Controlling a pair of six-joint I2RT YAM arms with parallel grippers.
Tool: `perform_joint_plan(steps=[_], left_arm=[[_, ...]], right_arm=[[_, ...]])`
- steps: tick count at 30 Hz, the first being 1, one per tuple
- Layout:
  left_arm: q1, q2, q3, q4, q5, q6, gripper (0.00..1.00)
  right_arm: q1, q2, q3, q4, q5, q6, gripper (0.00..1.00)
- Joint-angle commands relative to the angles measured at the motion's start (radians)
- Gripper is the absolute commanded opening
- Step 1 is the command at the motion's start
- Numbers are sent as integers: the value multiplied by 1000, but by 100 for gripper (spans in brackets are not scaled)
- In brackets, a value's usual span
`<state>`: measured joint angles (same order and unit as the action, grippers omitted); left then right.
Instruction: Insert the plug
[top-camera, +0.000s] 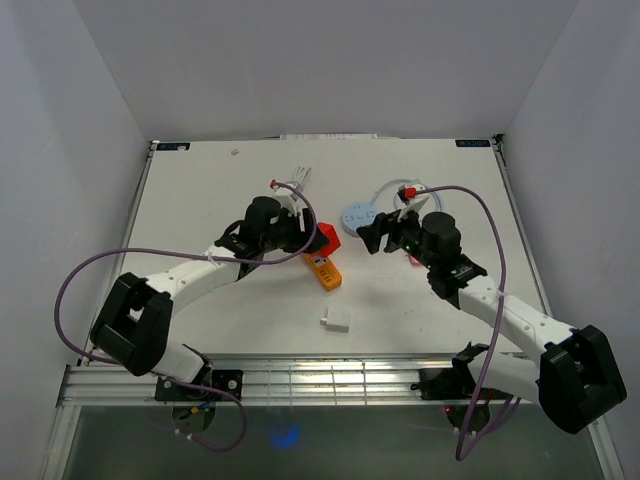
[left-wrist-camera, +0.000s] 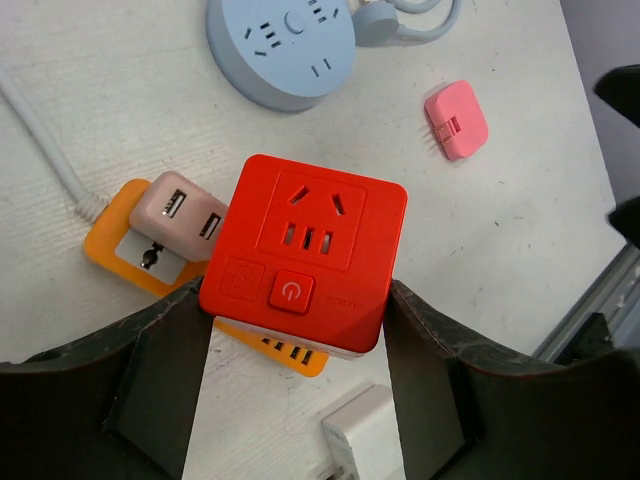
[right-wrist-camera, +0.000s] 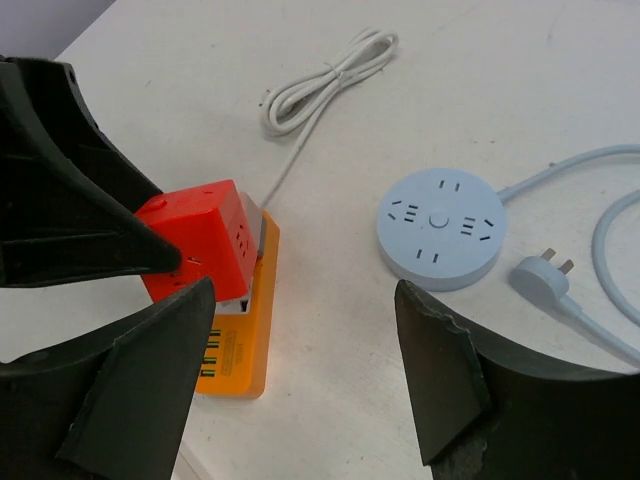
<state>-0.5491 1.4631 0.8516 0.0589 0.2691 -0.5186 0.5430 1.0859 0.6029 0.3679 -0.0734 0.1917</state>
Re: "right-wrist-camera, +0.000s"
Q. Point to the red cube socket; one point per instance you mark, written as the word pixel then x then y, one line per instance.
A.
pixel 209 226

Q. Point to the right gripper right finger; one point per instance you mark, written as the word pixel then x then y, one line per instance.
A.
pixel 486 407

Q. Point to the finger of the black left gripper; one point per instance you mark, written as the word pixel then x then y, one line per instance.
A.
pixel 69 197

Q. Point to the light blue round socket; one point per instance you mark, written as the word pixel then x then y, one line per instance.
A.
pixel 441 229

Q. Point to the orange power strip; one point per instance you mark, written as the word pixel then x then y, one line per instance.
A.
pixel 236 358

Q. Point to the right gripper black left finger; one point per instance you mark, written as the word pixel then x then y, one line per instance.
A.
pixel 112 403

